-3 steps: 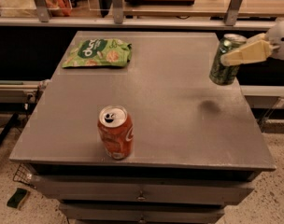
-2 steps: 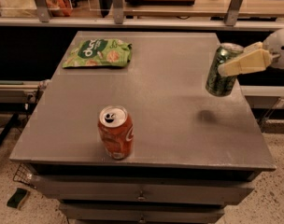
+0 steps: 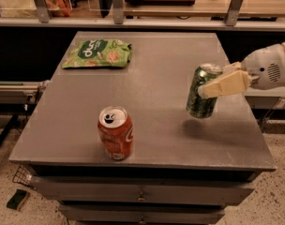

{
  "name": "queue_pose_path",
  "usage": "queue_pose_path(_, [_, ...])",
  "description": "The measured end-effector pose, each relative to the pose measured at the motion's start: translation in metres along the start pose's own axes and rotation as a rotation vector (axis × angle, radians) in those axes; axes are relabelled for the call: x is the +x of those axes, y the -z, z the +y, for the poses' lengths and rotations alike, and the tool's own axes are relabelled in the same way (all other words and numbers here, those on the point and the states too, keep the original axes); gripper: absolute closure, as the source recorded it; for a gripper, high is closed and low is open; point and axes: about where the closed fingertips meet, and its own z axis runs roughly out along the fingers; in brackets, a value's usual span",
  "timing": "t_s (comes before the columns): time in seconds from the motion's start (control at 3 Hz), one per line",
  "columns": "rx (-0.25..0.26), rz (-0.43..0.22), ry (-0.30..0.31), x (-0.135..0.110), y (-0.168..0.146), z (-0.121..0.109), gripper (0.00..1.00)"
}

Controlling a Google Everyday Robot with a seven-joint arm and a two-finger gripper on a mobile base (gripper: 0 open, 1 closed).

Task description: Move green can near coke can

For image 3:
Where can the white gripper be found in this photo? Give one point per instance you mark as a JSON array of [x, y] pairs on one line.
[[264, 67]]

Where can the green soda can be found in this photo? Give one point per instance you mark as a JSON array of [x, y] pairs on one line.
[[197, 106]]

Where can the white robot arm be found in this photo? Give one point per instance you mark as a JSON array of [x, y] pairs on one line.
[[262, 69]]

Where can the red coke can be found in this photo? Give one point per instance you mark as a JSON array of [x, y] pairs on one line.
[[115, 130]]

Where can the green chip bag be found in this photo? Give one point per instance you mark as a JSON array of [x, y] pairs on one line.
[[99, 53]]

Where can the grey drawer cabinet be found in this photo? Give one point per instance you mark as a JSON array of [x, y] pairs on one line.
[[61, 137]]

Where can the orange snack bag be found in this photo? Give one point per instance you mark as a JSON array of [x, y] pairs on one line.
[[59, 8]]

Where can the upper grey drawer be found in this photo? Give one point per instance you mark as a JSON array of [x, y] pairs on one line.
[[120, 190]]

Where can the grey drawer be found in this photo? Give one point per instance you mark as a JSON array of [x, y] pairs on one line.
[[120, 190], [142, 214]]

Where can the lower grey drawer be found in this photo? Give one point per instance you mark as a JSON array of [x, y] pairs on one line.
[[142, 214]]

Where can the green yellow sponge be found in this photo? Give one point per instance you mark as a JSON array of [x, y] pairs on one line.
[[18, 199]]

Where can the wire basket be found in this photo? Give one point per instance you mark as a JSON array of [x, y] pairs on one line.
[[22, 177]]

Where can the metal shelf rail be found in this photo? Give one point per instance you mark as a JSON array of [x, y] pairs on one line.
[[175, 24]]

